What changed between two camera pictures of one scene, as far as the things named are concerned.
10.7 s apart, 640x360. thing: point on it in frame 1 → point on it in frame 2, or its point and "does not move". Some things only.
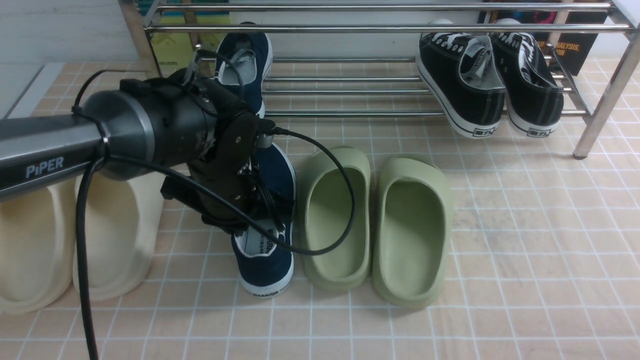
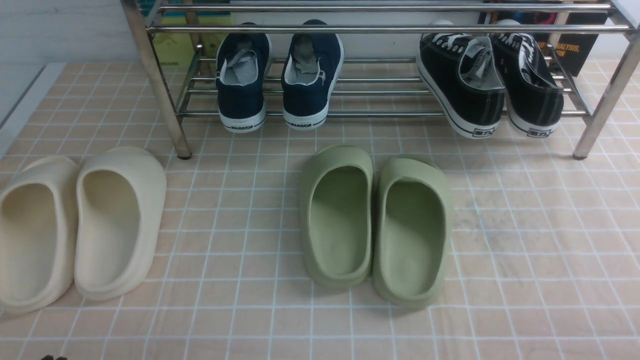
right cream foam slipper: x=123 y=222 does not move
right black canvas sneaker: x=534 y=98 does not move
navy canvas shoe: x=263 y=256 → x=312 y=63
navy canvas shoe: x=243 y=59 does not move
